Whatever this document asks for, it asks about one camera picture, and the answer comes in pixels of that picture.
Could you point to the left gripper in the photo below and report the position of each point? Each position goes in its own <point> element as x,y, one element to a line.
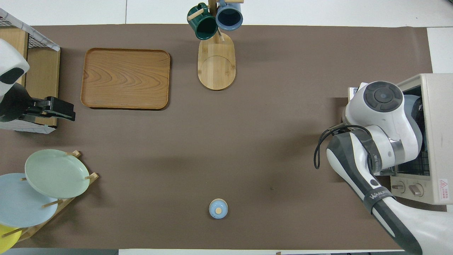
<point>60,109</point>

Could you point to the yellow plate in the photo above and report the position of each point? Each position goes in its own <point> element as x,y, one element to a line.
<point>7,241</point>

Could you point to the brown table mat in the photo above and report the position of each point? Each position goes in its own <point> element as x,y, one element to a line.
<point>247,141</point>

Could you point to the rectangular wooden tray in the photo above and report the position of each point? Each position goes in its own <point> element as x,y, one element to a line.
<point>124,78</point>

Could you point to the wooden shelf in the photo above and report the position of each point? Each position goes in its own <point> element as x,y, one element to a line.
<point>42,71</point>

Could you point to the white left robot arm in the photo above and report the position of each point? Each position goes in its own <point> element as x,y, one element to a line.
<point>10,60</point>

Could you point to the wooden plate rack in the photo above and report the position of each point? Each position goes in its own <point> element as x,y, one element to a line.
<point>67,202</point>

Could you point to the beige toaster oven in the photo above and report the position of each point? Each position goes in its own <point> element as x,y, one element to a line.
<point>439,141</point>

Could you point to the beige oven knob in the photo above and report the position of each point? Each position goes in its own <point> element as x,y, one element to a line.
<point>399,187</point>
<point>416,190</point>

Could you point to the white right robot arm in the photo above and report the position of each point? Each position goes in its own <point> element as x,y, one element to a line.
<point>384,96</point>

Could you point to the light blue racked plate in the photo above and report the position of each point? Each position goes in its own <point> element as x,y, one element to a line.
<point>21,205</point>

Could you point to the dark green mug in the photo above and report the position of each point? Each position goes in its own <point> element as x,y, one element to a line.
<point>208,28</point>

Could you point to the grey checked cloth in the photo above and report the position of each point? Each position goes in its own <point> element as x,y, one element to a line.
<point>28,128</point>

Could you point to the blue mug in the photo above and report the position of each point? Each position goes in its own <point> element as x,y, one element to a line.
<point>230,17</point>

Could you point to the wooden mug tree stand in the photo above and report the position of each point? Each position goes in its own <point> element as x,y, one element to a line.
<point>216,67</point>

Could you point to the small blue lid wooden knob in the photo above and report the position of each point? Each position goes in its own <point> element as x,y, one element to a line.
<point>218,209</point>

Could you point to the pale green plate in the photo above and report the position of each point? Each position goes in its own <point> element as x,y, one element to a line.
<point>56,173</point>

